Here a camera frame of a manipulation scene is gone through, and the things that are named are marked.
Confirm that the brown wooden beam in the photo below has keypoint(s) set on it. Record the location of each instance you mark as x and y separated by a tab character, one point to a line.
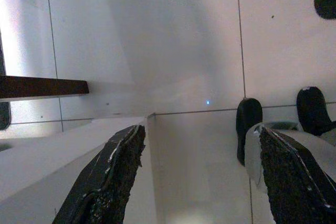
42	87

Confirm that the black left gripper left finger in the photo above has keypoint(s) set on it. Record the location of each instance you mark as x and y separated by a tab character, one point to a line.
115	171

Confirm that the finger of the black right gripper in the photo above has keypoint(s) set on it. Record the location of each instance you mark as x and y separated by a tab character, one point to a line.
312	111
248	115

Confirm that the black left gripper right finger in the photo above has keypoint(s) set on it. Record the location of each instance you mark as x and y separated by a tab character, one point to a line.
291	182

